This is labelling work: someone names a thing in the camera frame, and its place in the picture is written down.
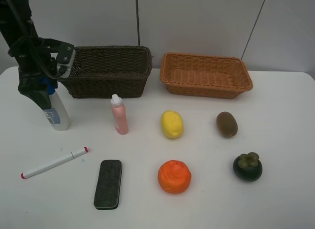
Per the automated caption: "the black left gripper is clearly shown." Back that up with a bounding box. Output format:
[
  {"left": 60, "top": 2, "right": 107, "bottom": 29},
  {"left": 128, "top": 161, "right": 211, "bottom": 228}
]
[{"left": 16, "top": 38, "right": 59, "bottom": 110}]

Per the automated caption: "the white blue-capped shampoo bottle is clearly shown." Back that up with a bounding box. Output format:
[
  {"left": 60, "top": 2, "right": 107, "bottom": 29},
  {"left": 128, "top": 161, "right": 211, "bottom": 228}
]
[{"left": 41, "top": 78, "right": 70, "bottom": 131}]

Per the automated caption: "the white pink-tipped marker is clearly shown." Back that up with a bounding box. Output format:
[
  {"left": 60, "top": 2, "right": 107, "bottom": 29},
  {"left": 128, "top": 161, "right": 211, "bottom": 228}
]
[{"left": 20, "top": 146, "right": 89, "bottom": 179}]

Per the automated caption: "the pink white-capped bottle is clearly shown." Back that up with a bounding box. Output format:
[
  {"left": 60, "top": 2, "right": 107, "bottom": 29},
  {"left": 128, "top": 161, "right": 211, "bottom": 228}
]
[{"left": 111, "top": 94, "right": 128, "bottom": 135}]

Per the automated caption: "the dark felt board eraser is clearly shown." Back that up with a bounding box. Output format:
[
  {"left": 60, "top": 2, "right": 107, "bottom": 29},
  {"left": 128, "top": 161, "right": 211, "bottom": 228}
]
[{"left": 94, "top": 160, "right": 123, "bottom": 210}]

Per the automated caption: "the yellow lemon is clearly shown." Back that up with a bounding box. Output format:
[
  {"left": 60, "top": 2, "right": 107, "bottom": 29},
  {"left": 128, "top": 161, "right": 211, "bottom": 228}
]
[{"left": 161, "top": 110, "right": 184, "bottom": 139}]

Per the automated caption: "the orange tangerine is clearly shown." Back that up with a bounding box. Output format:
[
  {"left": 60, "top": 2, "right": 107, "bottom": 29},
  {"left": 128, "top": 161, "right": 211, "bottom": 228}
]
[{"left": 157, "top": 160, "right": 192, "bottom": 194}]

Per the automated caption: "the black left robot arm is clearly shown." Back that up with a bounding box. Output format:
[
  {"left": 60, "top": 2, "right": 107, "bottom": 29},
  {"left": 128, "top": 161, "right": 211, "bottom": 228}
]
[{"left": 0, "top": 0, "right": 58, "bottom": 110}]

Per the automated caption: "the dark brown wicker basket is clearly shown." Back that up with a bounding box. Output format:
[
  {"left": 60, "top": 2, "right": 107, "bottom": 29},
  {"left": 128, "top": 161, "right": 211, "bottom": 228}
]
[{"left": 59, "top": 46, "right": 152, "bottom": 98}]

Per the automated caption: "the orange wicker basket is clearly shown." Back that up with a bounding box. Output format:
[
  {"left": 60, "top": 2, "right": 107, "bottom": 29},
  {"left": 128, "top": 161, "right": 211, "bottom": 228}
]
[{"left": 160, "top": 53, "right": 253, "bottom": 99}]

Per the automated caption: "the brown kiwi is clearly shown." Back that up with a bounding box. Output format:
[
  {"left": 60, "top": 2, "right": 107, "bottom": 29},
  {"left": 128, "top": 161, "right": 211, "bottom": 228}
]
[{"left": 216, "top": 112, "right": 238, "bottom": 138}]

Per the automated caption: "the dark mangosteen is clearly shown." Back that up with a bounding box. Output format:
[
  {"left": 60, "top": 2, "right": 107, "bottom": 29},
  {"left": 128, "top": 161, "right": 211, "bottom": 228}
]
[{"left": 233, "top": 152, "right": 263, "bottom": 182}]

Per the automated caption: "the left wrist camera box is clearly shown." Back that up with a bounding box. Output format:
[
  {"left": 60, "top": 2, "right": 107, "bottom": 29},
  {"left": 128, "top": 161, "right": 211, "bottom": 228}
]
[{"left": 51, "top": 40, "right": 76, "bottom": 78}]

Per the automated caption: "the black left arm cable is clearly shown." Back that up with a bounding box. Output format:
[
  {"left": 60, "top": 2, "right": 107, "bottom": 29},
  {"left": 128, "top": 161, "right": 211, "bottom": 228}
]
[{"left": 4, "top": 0, "right": 64, "bottom": 77}]

